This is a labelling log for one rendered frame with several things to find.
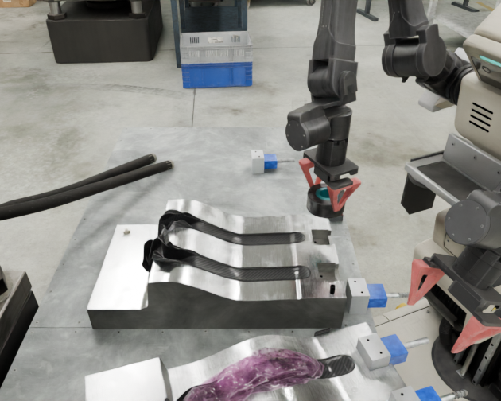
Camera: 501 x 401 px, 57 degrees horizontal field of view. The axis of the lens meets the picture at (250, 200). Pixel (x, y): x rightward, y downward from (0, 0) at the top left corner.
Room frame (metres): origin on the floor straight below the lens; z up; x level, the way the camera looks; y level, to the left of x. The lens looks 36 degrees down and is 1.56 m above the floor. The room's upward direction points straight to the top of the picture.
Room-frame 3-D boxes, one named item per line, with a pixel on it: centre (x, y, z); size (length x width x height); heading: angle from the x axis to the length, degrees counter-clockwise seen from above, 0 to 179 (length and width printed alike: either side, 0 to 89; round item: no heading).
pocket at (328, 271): (0.67, -0.16, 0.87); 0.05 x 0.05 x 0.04; 0
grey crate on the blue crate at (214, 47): (4.00, 0.30, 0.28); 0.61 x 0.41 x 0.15; 94
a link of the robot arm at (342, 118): (0.78, -0.15, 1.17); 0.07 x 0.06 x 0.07; 127
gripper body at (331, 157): (0.78, -0.16, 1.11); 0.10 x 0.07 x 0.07; 27
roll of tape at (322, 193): (0.78, -0.16, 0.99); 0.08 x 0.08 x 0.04
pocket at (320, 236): (0.78, -0.16, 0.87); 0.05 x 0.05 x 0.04; 0
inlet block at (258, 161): (1.21, -0.07, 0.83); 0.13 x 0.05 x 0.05; 95
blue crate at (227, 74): (4.00, 0.30, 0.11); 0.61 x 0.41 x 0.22; 94
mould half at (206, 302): (0.73, 0.07, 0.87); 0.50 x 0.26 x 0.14; 90
